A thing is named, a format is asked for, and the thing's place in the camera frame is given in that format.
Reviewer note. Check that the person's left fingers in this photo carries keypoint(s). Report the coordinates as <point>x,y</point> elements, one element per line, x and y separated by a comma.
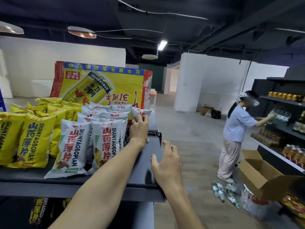
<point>141,118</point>

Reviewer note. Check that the large yellow printed carton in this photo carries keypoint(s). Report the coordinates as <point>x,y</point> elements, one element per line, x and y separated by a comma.
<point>121,85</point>

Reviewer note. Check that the yellow packets on lower shelf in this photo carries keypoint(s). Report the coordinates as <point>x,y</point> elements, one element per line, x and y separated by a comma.
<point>39,209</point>

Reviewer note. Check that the black display shelf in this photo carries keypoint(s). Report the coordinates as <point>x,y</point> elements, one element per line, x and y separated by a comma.
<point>143,171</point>

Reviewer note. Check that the fluorescent ceiling light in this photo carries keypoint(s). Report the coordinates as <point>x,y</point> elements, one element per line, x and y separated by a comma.
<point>162,45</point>

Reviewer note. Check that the wrapped pack of clear bottles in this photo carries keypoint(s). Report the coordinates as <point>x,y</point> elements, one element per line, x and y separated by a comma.
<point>280,115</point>

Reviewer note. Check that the white low counter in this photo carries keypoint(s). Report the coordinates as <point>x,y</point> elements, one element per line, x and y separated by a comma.
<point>43,88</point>

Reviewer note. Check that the black bag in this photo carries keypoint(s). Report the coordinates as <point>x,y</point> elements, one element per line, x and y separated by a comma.
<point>216,114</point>

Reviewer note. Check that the white metal rack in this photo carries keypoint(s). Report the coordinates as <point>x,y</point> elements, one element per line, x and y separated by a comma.
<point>154,100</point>

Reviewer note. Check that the person's left hand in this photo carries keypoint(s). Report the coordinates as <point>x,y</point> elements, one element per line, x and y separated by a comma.
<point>139,131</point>

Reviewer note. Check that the person's right forearm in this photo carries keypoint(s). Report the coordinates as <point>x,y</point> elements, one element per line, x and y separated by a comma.
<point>184,209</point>

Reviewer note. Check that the dark glass bottles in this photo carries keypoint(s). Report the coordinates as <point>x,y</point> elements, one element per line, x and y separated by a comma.
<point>300,122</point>

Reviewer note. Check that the cluster of plastic water bottles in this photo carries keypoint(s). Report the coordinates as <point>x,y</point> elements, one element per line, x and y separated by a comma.
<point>221,194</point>

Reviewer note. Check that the black wall shelf unit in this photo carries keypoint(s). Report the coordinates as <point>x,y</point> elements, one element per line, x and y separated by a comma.
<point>274,89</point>

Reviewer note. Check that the green door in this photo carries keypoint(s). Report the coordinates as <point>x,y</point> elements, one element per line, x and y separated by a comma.
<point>153,77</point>

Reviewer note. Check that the row of white chip packets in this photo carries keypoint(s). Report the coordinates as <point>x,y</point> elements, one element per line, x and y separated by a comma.
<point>76,145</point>

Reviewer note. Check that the person's right thumb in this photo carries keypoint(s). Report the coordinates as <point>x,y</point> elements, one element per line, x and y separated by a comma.
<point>154,164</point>

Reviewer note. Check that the stack of brown wrapped packs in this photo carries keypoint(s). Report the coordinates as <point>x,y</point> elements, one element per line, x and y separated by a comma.
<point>266,138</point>

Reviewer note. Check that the white snack bag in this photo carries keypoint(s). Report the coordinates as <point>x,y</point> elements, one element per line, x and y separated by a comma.
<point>140,111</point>

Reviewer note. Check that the row of gold cans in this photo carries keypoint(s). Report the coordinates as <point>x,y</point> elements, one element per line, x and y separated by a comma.
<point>286,96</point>

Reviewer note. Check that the person's left forearm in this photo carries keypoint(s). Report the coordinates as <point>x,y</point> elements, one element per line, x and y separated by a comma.
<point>107,181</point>

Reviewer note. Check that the pile of yellow red packets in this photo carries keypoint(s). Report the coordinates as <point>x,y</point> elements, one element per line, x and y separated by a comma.
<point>294,204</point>

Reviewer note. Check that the small brown cardboard box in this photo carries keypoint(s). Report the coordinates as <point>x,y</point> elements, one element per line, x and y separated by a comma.
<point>206,109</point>

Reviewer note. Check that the round ceiling lamp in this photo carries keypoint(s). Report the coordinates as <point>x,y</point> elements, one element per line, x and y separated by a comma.
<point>150,56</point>
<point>82,32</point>
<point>10,28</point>

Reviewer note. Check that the shrink-wrapped white red pack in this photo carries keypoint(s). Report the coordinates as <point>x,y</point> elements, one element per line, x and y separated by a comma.
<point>252,205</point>

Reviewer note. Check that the row of yellow chip packets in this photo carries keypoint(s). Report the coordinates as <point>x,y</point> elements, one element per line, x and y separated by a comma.
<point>35,138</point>

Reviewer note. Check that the person's right hand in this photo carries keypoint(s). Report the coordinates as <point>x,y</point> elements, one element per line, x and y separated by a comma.
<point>168,169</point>

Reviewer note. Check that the open brown cardboard box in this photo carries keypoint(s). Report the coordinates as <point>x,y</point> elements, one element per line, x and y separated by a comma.
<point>258,181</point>

